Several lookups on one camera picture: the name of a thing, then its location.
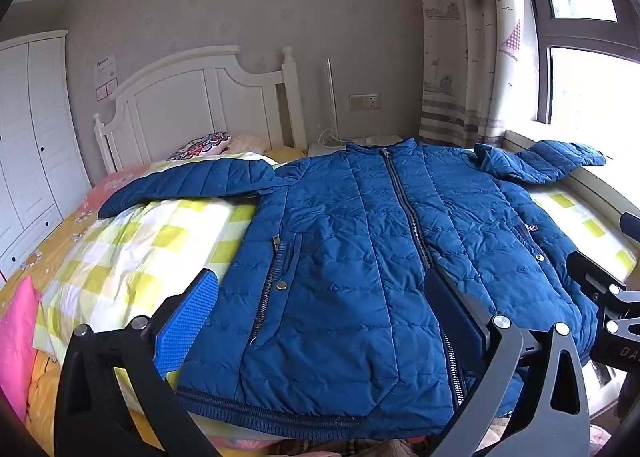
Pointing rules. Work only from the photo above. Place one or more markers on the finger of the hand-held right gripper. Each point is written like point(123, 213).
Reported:
point(592, 277)
point(631, 226)

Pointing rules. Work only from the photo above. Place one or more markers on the white lamp pole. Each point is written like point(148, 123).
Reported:
point(330, 97)

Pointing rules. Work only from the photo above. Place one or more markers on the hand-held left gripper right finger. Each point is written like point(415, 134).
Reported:
point(452, 317)

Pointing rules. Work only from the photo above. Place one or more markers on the dark framed window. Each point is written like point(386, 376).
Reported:
point(575, 37)

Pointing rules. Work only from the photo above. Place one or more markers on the white wardrobe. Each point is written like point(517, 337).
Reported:
point(30, 137)

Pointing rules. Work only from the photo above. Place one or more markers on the blue padded jacket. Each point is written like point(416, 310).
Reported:
point(350, 247)

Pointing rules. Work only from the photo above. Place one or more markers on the beige wall socket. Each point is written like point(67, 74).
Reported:
point(364, 102)

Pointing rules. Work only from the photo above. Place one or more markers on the orange flower bedsheet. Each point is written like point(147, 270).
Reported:
point(55, 242)

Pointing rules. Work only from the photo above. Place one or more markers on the pink flower pillow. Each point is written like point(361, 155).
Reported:
point(107, 187)

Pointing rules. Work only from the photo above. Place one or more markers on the paper wall notice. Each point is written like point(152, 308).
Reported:
point(105, 77)

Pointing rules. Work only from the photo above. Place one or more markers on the bright pink pillow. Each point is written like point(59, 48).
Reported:
point(17, 337)

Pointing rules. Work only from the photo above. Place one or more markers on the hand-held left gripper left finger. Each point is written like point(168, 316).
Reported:
point(187, 317)

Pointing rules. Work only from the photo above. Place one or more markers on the patterned round cushion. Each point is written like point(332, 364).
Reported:
point(200, 146)

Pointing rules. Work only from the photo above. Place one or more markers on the peach pillow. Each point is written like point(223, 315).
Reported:
point(246, 143)

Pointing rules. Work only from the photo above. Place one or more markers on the white nightstand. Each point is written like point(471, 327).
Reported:
point(325, 148)

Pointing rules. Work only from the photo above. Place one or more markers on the printed boat curtain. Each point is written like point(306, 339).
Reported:
point(465, 37)

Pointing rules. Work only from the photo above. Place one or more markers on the white bed headboard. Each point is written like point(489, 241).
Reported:
point(170, 107)

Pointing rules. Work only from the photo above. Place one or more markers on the white window ledge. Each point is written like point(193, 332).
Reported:
point(600, 182)

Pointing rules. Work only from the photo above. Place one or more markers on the yellow pillow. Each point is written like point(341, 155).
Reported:
point(285, 154)

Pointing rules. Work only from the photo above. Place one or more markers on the yellow checked blanket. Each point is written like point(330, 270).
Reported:
point(150, 247)

